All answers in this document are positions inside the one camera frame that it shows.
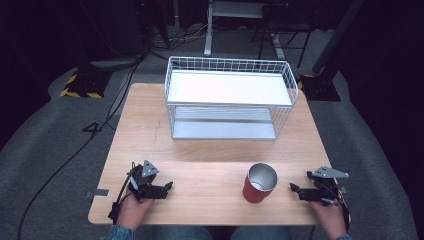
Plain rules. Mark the black metal chair frame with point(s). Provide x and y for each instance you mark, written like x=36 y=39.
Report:
x=283 y=23

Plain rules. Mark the red cup with metal inside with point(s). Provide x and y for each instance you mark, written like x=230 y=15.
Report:
x=259 y=185

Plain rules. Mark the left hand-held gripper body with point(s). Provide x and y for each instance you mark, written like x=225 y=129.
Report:
x=142 y=181

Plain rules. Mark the person's right hand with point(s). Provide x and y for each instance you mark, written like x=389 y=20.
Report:
x=330 y=218

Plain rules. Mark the white desk frame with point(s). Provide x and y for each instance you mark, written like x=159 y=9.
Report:
x=209 y=30

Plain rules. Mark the dark slanted stand pole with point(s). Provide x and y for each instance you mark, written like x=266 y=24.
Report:
x=336 y=36

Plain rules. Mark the grey tape strip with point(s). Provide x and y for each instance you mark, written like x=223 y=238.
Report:
x=98 y=193

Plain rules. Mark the yellow-black striped stand base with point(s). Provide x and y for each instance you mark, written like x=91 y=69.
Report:
x=86 y=85
x=320 y=88

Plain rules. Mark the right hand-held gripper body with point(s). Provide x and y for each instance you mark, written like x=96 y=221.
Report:
x=325 y=186

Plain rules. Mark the person's left hand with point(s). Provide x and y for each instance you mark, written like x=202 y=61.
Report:
x=132 y=210

